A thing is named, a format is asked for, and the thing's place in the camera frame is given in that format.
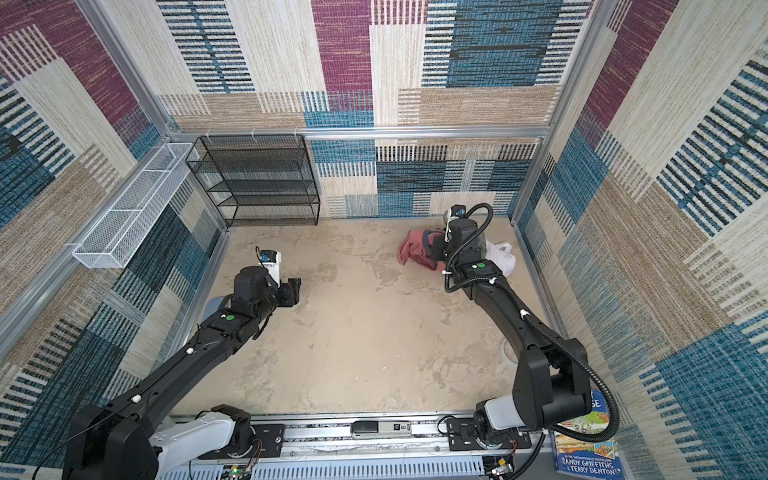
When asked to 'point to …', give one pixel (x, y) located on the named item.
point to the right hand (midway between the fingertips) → (441, 240)
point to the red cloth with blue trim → (416, 247)
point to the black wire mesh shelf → (259, 180)
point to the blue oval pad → (211, 306)
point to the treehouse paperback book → (573, 460)
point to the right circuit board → (502, 468)
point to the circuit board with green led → (236, 471)
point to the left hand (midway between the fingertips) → (290, 275)
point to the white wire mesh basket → (111, 242)
